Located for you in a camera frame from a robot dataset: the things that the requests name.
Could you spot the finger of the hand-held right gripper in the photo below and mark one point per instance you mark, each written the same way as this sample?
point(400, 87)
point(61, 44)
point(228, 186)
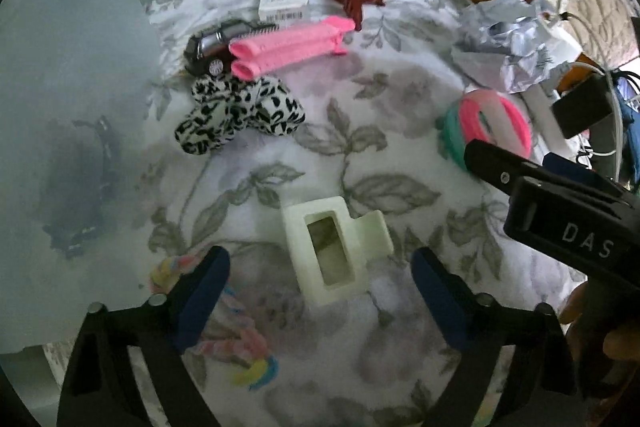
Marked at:
point(575, 172)
point(492, 167)

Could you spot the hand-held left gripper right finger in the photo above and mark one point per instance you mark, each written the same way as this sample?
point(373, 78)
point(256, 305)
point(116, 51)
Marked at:
point(440, 302)

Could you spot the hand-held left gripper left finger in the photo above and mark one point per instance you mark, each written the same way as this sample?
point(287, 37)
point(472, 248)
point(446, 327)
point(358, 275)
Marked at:
point(200, 302)

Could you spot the cream claw hair clip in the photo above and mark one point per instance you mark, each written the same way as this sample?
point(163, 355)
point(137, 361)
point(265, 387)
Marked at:
point(295, 247)

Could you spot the white paper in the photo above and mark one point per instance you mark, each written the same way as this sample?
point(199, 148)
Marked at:
point(500, 42)

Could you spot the leopard print scrunchie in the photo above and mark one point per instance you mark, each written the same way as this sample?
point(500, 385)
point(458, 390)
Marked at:
point(240, 107)

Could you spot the pink hair roller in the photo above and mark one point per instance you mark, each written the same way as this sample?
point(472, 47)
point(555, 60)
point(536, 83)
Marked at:
point(280, 49)

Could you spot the black toy car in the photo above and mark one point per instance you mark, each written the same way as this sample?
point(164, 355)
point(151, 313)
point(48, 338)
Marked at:
point(205, 49)

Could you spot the translucent plastic container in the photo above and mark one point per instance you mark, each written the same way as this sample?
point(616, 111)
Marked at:
point(75, 57)

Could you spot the person's right hand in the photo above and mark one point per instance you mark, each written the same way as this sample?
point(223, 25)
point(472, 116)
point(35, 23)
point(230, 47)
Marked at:
point(575, 307)

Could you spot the black power adapter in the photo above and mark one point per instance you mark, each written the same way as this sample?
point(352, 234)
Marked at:
point(582, 107)

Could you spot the beige quilted cloth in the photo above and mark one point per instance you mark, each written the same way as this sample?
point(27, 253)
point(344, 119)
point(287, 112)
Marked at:
point(600, 7)

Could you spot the black headband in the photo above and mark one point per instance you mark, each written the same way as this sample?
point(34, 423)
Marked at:
point(102, 147)

